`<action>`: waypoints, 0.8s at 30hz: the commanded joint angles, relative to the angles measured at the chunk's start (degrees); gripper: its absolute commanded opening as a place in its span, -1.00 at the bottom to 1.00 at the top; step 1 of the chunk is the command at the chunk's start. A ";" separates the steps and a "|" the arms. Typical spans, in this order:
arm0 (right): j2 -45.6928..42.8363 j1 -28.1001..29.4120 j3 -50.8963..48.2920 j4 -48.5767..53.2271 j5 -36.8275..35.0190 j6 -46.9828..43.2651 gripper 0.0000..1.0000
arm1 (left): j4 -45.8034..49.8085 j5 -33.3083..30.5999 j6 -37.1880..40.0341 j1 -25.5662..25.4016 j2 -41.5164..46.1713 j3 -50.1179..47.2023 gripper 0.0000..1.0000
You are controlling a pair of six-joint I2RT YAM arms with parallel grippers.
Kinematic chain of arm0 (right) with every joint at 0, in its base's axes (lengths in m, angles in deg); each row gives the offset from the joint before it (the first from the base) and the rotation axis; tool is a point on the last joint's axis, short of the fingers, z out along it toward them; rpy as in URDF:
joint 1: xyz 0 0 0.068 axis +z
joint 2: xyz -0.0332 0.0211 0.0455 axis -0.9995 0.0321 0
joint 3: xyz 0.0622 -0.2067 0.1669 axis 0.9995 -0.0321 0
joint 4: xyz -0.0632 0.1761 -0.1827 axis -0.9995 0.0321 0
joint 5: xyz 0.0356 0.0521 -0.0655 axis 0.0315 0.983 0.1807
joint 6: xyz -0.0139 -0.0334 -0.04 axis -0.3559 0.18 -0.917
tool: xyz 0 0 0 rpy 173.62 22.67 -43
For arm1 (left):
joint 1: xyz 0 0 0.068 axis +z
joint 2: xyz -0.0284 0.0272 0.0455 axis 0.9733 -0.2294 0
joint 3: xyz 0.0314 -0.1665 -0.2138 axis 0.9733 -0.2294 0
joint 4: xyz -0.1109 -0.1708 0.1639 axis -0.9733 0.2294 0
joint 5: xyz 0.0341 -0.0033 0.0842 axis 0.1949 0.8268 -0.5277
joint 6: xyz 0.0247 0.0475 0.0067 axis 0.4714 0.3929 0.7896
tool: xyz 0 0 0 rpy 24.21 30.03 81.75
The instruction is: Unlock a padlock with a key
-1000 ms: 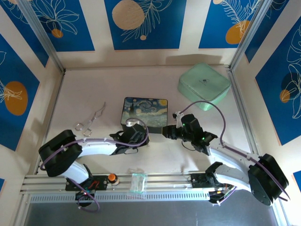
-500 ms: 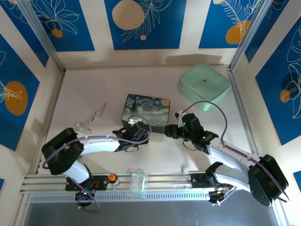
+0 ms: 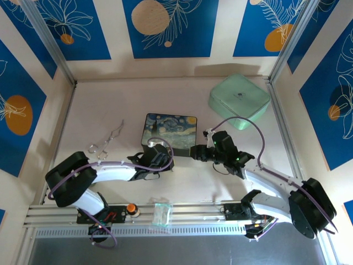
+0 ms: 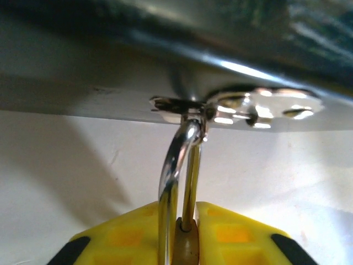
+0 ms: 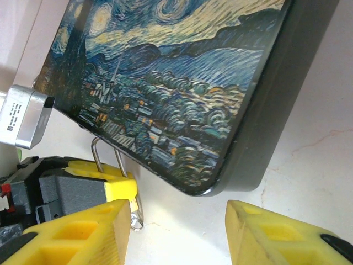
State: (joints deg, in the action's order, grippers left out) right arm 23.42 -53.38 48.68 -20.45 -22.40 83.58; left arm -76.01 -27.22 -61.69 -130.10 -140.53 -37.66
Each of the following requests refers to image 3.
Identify starry night painted tin box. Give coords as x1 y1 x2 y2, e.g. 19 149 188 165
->
141 112 198 157

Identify orange capped small bottle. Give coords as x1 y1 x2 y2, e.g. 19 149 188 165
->
125 203 141 218

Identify metal scissor tongs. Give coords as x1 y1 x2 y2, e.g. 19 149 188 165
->
88 119 125 160

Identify mint green zip case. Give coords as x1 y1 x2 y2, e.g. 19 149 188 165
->
207 73 271 130

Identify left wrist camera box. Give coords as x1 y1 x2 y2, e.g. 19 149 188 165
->
147 137 166 149

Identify aluminium frame rail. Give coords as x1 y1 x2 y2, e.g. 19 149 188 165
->
23 203 324 230

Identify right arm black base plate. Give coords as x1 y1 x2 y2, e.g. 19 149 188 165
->
223 203 274 221

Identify aluminium side rail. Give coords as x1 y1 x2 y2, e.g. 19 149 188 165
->
266 77 310 199

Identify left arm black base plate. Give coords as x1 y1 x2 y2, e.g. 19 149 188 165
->
76 205 127 224

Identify slotted grey cable duct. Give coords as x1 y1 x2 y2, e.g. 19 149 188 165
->
35 226 249 239

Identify blue floral wall panel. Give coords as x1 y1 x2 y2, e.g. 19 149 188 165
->
1 0 111 61
299 19 353 171
233 0 312 57
122 0 219 59
0 40 48 177

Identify aluminium frame post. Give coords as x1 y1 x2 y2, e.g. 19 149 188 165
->
269 0 318 81
21 0 77 84

